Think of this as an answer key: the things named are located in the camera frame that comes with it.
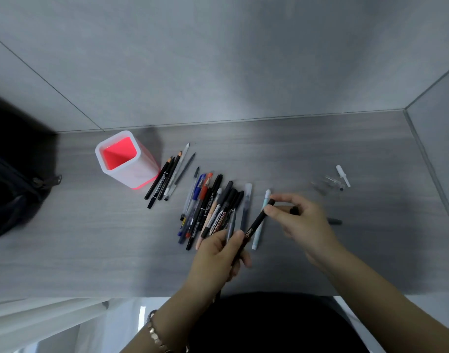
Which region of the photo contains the person's right forearm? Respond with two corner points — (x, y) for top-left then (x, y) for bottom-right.
(313, 246), (449, 353)

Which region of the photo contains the person's black clothing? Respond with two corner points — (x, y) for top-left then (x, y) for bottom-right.
(187, 292), (371, 353)

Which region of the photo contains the person's left hand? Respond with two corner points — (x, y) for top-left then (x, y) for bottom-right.
(185, 229), (253, 302)

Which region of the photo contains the black bag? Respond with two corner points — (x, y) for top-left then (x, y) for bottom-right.
(0, 92), (63, 246)

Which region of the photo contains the white curtain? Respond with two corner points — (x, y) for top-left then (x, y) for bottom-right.
(0, 298), (110, 353)

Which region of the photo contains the pile of assorted pens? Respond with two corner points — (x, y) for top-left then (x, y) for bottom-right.
(177, 167), (245, 251)

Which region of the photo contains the gold link bracelet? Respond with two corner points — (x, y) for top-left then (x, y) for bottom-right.
(146, 309), (174, 353)

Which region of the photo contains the pink and white pen holder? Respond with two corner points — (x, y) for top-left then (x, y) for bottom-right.
(95, 130), (161, 190)

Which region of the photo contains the pale blue pen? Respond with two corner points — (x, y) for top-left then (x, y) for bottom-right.
(252, 189), (271, 251)

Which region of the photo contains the slim grey pen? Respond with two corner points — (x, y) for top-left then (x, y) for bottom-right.
(166, 153), (196, 202)

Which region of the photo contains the black pencil with orange end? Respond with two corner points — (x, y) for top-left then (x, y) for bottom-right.
(147, 151), (183, 209)

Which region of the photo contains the black marker pen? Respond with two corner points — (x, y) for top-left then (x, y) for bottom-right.
(232, 199), (276, 267)

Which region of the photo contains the dark grey pen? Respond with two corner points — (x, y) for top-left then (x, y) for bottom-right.
(289, 206), (343, 226)

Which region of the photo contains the person's left forearm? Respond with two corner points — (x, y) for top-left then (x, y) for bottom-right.
(119, 285), (216, 353)

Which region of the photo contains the clear grey capped pen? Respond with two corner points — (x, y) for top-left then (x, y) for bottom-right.
(240, 183), (253, 233)

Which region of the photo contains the white pen cap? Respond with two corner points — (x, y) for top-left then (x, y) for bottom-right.
(335, 164), (351, 189)

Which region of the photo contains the white clear pen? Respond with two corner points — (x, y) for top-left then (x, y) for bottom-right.
(163, 143), (190, 201)

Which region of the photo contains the person's right hand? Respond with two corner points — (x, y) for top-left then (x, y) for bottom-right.
(263, 193), (345, 271)

